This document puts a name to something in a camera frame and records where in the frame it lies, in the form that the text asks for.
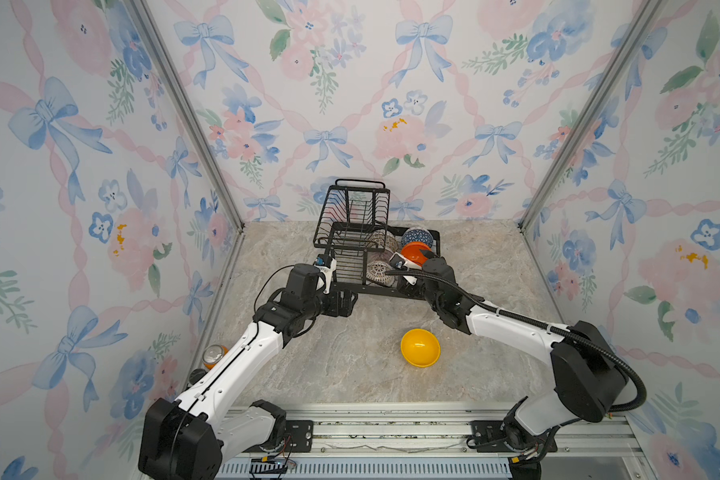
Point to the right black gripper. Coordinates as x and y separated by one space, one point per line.
433 261

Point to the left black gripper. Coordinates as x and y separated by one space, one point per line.
347 304

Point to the plain yellow bowl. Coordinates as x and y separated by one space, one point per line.
420 348

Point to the plain orange bowl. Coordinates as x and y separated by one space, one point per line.
417 252

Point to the brown checker pattern bowl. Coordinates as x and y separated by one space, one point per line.
386 240

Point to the blue triangle pattern bowl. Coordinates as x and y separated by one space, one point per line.
417 235

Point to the white lattice yellow bowl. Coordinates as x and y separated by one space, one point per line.
376 272

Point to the pink striped bowl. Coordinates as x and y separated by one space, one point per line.
387 256

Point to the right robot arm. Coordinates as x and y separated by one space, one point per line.
590 381

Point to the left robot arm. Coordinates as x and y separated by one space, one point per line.
191 437

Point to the orange drink can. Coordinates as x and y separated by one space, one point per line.
213 355

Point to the dark lid jar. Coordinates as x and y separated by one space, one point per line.
195 376

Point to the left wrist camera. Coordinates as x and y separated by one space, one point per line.
326 265

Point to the black wire dish rack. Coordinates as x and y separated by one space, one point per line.
352 210

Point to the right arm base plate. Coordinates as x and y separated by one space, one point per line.
493 436

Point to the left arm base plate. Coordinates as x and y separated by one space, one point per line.
295 436

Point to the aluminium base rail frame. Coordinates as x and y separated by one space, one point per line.
428 441

